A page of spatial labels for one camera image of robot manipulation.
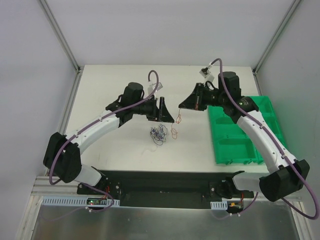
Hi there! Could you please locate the orange thin cable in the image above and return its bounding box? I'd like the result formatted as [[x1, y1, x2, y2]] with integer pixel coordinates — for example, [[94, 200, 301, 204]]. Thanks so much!
[[170, 107, 183, 140]]

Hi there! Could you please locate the dark cable bundle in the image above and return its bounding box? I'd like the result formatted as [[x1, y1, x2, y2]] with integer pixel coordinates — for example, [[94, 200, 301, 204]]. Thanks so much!
[[148, 124, 170, 146]]

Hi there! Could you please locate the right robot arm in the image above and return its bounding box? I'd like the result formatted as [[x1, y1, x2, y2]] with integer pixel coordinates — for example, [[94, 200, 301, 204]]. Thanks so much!
[[178, 68, 310, 202]]

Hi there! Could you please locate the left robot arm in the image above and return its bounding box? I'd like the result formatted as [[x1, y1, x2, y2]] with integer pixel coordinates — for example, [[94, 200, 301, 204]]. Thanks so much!
[[43, 82, 174, 195]]

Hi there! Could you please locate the green compartment tray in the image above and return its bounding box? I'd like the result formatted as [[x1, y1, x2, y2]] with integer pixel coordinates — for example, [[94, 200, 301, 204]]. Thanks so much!
[[207, 96, 287, 165]]

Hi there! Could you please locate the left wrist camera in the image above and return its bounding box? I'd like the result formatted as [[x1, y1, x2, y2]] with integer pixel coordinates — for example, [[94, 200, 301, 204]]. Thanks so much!
[[147, 82, 163, 95]]

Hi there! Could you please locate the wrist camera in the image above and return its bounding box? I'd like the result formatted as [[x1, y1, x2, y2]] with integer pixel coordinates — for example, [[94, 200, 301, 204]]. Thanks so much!
[[199, 67, 215, 82], [147, 82, 163, 95]]

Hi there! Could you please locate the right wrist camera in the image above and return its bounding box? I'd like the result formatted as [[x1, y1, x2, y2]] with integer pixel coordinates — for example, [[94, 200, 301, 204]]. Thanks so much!
[[199, 67, 215, 82]]

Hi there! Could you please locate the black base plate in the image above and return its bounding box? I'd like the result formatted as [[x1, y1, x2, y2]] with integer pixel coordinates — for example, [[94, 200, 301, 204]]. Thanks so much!
[[76, 169, 255, 208]]

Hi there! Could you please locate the white slotted cable duct right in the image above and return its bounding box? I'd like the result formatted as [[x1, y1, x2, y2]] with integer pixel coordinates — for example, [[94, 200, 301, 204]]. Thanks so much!
[[210, 200, 228, 211]]

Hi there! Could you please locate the white slotted cable duct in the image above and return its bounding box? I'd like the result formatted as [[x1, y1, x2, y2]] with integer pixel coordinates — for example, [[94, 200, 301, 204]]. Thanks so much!
[[210, 200, 228, 211], [42, 196, 120, 208]]

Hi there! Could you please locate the aluminium frame post left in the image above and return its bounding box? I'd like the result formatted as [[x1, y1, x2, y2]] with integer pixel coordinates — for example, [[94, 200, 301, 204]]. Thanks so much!
[[37, 0, 81, 74]]

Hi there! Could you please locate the aluminium frame post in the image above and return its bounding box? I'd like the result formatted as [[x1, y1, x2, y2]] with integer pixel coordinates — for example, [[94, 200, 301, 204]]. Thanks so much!
[[252, 0, 303, 76], [37, 0, 81, 74]]

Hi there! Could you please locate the white slotted cable duct left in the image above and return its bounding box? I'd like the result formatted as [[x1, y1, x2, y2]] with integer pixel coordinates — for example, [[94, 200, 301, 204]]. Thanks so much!
[[42, 196, 120, 208]]

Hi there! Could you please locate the aluminium frame post right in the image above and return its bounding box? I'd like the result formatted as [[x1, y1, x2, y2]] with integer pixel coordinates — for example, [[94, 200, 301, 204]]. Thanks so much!
[[252, 0, 303, 76]]

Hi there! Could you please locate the aluminium front rail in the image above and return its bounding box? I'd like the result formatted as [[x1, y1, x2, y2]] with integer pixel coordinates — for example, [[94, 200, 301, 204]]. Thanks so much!
[[31, 176, 78, 196]]

